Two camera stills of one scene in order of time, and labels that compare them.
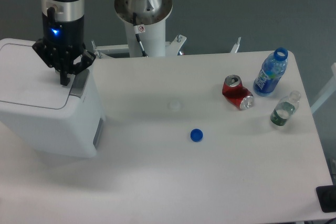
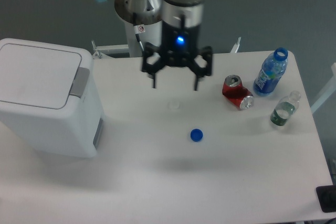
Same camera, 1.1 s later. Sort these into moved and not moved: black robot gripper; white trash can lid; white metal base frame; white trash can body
Moved: black robot gripper
Not moved: white trash can body; white metal base frame; white trash can lid
